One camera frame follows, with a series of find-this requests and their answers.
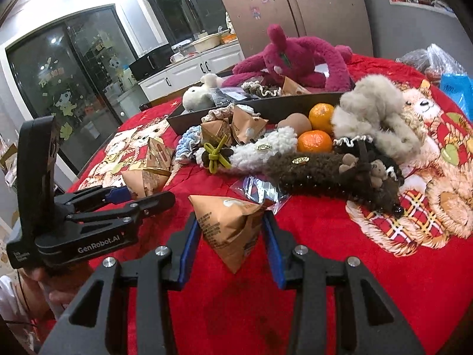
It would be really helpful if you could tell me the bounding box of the brown triangular snack packet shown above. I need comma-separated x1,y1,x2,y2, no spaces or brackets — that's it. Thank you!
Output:
188,195,266,273

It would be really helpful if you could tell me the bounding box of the white plush bunny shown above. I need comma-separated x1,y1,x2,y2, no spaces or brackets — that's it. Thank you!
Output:
182,73,224,112

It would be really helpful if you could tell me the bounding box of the black packaged item with barcode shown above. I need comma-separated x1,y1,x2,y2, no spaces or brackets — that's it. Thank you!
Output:
210,87,258,107

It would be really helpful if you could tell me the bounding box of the brown cream ruffled scrunchie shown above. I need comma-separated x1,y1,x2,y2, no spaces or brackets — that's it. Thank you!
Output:
241,81,282,99

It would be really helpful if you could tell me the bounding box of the magenta plush bunny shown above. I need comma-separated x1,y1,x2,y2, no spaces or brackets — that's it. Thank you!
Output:
222,24,353,92

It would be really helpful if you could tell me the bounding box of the person's left hand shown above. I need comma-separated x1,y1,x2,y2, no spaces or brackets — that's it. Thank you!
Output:
17,262,93,320

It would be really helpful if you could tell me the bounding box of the brown triangular packet left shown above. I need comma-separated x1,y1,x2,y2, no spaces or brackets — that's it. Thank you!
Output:
121,138,173,199

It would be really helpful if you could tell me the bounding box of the dark brown fuzzy pouch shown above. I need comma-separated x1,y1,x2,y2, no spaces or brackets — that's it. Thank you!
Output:
264,135,404,218

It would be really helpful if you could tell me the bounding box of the blue white knitted scrunchie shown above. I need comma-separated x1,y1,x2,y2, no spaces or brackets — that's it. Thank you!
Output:
175,125,201,165

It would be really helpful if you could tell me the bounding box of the white fuzzy pouch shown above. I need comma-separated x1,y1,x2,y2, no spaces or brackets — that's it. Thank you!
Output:
196,127,297,175

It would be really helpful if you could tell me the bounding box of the red bear print blanket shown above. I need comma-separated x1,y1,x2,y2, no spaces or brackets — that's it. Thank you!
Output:
66,53,473,355

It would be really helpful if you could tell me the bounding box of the orange mandarin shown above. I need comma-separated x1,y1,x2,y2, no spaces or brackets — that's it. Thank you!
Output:
309,103,334,135
297,130,333,153

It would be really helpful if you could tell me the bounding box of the brown egg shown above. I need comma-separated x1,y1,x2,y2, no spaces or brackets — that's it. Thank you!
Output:
277,113,312,137

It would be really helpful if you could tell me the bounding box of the brown triangular packet middle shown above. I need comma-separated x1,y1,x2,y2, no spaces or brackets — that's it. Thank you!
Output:
201,107,268,147

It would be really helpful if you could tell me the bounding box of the black sliding glass door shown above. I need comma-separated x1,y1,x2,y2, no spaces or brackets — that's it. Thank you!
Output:
7,6,148,172

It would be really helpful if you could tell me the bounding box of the black shallow box tray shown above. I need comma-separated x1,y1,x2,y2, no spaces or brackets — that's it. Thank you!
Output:
168,88,342,135

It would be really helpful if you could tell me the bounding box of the pink ruffled scrunchie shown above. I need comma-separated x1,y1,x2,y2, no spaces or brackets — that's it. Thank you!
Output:
201,103,260,123

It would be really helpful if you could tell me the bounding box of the white kitchen cabinet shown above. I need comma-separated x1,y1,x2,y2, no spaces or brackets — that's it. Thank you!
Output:
139,40,244,101

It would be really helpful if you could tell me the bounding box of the black microwave oven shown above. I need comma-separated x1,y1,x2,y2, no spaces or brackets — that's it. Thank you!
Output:
130,44,174,82

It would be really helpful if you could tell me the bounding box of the beige fluffy plush toy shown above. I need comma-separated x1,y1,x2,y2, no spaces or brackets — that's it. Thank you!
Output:
331,75,422,164

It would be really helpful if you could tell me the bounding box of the cream plastic basin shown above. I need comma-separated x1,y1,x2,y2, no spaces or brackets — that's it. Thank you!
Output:
192,33,221,53

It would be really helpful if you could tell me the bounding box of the blue plastic bag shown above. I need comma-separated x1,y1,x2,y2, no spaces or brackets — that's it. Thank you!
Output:
440,74,473,121

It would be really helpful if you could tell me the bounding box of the clear plastic bag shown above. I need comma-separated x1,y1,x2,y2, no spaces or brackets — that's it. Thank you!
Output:
395,43,466,86

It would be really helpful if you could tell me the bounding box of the steel double door refrigerator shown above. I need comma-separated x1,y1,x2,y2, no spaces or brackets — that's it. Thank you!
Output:
222,0,374,57

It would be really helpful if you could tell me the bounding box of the olive green hair tie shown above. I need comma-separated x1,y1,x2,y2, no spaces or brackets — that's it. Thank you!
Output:
202,134,234,175

